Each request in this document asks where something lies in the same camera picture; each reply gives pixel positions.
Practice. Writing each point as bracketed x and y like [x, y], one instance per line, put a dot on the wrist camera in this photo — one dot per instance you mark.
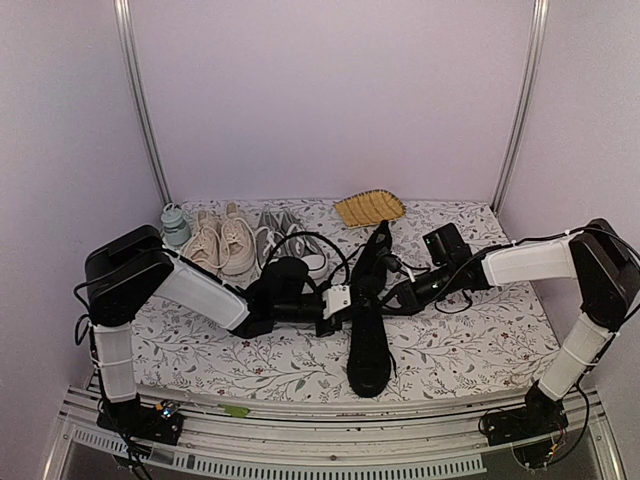
[395, 265]
[335, 299]

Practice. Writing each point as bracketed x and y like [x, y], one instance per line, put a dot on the grey sneaker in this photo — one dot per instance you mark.
[303, 247]
[267, 235]

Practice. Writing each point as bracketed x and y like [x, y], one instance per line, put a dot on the aluminium frame post left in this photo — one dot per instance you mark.
[124, 24]

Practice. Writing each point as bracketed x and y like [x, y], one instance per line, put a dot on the beige sneaker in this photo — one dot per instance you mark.
[239, 242]
[203, 248]

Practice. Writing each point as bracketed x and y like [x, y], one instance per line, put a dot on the green tape piece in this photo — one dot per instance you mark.
[235, 411]

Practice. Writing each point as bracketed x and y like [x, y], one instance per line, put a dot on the aluminium front rail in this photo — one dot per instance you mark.
[429, 439]

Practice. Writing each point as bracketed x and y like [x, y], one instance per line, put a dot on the aluminium frame post right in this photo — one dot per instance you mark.
[530, 72]

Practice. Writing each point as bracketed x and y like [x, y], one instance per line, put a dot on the black front canvas sneaker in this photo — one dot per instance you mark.
[370, 362]

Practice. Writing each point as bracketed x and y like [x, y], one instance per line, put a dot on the black canvas sneaker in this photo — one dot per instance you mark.
[370, 270]
[370, 362]

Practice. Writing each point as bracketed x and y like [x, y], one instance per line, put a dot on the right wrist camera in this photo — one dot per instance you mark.
[395, 265]

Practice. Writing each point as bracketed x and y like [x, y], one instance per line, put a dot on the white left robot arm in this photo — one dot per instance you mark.
[124, 274]

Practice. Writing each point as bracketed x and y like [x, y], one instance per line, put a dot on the woven bamboo tray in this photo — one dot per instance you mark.
[370, 208]

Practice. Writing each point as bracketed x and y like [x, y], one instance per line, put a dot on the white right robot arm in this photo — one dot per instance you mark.
[603, 270]

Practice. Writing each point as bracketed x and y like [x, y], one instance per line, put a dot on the pale green small jar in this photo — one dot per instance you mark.
[175, 226]

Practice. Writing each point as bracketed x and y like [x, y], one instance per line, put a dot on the beige sneaker right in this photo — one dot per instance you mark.
[239, 242]

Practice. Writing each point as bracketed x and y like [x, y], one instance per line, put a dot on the grey sneaker right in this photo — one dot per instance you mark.
[303, 247]

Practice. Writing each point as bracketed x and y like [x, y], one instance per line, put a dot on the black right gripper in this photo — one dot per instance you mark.
[406, 297]

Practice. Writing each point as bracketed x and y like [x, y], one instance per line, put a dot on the grey sneaker left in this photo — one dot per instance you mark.
[267, 235]

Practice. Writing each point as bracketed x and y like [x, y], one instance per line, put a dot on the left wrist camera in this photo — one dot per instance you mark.
[335, 299]

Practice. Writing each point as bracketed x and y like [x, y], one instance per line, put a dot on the beige sneaker left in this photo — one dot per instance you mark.
[203, 248]

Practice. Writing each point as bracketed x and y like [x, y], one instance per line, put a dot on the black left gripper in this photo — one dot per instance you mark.
[335, 324]

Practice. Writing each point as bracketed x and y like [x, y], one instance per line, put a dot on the floral tablecloth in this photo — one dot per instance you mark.
[489, 342]

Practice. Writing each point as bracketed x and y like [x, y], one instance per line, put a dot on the aluminium frame post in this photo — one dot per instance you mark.
[124, 24]
[530, 72]

